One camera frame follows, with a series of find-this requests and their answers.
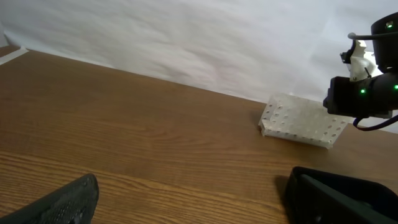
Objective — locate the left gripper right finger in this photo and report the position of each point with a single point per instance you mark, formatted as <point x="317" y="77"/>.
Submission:
<point x="335" y="202"/>

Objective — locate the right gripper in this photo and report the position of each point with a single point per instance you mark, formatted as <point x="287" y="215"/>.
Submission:
<point x="348" y="98"/>

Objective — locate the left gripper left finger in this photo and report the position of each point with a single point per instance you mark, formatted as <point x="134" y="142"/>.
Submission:
<point x="62" y="202"/>

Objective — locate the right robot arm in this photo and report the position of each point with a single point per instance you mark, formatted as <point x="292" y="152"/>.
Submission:
<point x="384" y="96"/>

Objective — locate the white test tube rack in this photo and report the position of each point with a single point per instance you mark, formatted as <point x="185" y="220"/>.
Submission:
<point x="298" y="121"/>

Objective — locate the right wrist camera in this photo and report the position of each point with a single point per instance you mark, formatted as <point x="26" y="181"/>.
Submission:
<point x="362" y="67"/>

